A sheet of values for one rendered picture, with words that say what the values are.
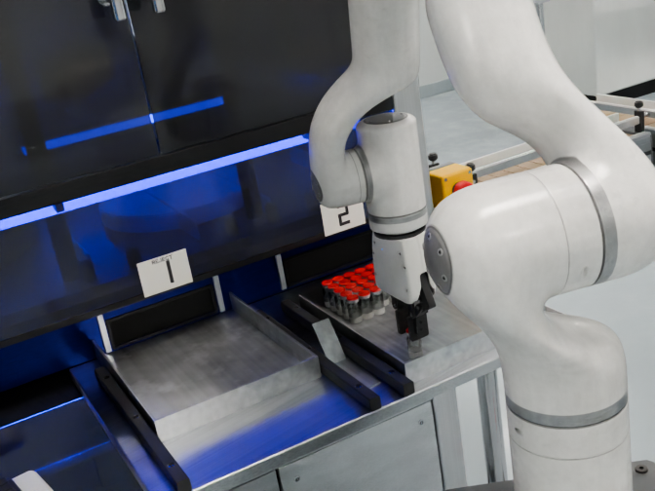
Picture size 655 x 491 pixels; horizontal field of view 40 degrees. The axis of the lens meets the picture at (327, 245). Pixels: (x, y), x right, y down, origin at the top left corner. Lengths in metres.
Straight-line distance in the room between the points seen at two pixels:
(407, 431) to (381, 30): 0.96
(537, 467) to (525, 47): 0.40
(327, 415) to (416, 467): 0.66
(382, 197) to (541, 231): 0.48
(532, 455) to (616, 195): 0.27
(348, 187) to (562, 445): 0.48
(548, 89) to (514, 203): 0.12
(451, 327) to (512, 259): 0.68
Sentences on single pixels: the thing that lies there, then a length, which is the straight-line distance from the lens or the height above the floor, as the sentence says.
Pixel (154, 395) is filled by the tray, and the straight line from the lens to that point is 1.43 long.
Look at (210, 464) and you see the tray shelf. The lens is 1.24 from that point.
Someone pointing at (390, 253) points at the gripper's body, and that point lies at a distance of 1.29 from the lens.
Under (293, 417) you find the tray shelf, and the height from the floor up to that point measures 0.88.
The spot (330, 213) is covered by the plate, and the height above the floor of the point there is 1.03.
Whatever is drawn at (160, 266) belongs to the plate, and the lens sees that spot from 1.50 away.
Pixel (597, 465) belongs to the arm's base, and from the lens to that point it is 0.93.
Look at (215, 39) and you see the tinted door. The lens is 1.49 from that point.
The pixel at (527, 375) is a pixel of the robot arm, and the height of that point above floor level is 1.10.
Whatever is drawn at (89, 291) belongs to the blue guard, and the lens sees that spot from 1.48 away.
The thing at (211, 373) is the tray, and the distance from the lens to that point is 1.45.
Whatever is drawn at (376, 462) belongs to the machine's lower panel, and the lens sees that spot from 1.85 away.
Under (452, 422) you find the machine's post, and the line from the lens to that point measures 1.93.
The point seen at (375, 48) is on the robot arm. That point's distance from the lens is 1.15.
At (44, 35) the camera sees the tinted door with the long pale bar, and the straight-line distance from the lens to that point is 1.41.
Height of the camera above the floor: 1.54
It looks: 20 degrees down
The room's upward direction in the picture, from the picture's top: 10 degrees counter-clockwise
